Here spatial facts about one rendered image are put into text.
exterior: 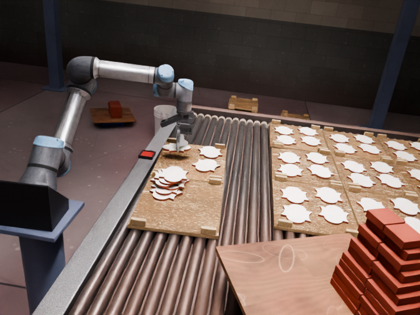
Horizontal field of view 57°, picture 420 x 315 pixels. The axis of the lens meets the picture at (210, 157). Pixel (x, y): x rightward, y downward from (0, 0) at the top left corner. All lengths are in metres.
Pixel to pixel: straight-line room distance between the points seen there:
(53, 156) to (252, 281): 0.94
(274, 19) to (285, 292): 5.80
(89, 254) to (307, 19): 5.77
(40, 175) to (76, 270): 0.44
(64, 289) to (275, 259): 0.65
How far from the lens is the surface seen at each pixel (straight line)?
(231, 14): 6.69
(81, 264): 1.40
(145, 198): 1.69
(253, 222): 1.63
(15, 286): 2.75
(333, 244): 1.41
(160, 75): 1.78
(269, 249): 1.30
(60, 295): 1.31
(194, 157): 2.06
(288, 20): 6.68
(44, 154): 1.67
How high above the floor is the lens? 1.82
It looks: 25 degrees down
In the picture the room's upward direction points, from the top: 6 degrees clockwise
